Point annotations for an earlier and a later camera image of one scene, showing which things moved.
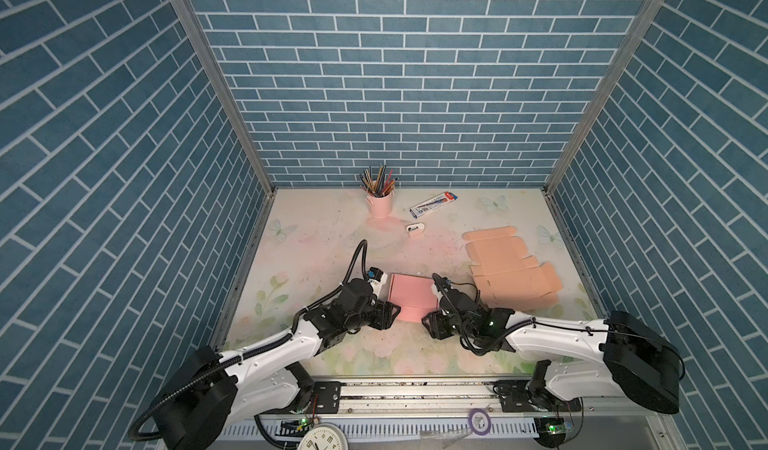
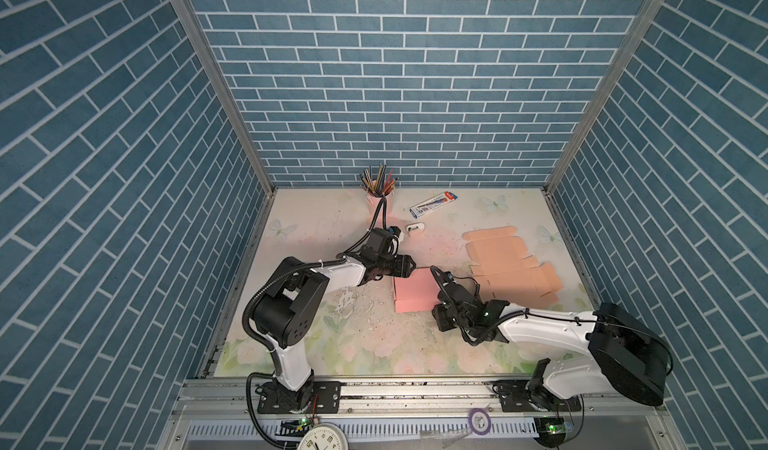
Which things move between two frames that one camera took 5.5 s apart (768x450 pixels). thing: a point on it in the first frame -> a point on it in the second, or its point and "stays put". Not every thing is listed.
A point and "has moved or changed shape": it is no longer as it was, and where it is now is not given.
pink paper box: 414,294 has moved or changed shape
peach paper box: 505,278 stays put
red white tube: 432,204 stays put
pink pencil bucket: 380,207 stays put
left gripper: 385,319 -> 402,268
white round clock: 324,436 stays put
